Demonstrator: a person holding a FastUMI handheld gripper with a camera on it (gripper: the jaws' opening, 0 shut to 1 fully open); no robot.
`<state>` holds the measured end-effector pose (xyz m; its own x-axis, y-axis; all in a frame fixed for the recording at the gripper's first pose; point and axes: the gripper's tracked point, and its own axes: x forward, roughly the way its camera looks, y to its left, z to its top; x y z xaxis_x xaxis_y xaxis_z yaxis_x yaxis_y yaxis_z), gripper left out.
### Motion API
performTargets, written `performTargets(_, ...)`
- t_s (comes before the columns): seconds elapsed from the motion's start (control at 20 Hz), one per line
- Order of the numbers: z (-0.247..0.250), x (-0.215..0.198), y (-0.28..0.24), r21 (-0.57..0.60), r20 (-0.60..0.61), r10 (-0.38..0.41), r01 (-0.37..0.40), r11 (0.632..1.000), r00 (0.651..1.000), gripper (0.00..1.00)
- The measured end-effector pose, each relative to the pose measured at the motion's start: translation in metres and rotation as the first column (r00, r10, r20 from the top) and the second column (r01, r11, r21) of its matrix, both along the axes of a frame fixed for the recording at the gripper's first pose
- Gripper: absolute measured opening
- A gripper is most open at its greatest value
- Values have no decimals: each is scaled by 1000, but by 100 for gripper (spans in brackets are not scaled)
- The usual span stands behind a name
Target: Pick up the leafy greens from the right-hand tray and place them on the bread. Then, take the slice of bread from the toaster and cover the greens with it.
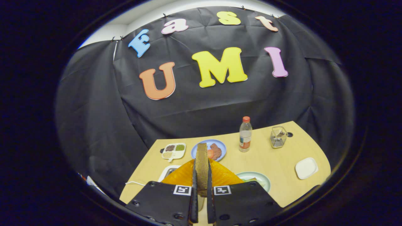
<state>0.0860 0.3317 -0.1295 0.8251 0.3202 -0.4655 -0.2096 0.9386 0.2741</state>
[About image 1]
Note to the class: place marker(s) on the pale green round plate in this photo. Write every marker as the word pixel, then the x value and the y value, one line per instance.
pixel 251 174

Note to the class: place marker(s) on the white square plate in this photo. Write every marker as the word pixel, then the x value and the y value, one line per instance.
pixel 306 168

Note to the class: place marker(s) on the brown toast bread slice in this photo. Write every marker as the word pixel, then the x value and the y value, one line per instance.
pixel 201 169

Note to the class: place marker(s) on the white toaster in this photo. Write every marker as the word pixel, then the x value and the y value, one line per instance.
pixel 166 172

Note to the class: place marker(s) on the blue plate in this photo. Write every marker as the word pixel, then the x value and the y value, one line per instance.
pixel 220 145

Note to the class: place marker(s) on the brown meat pieces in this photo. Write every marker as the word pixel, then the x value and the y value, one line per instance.
pixel 216 151

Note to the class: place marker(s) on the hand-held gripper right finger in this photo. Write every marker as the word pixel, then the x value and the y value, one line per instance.
pixel 209 207

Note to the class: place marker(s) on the clear bottle with red cap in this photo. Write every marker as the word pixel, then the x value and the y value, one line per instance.
pixel 245 135

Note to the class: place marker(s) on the white four-compartment condiment dish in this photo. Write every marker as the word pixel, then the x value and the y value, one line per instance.
pixel 173 151

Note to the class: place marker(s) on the orange round food piece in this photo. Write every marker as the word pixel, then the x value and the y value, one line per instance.
pixel 210 153

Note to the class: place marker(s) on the metal utensil in basket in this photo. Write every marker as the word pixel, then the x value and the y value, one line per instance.
pixel 278 134

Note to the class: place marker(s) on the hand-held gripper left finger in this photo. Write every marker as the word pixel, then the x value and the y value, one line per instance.
pixel 194 207

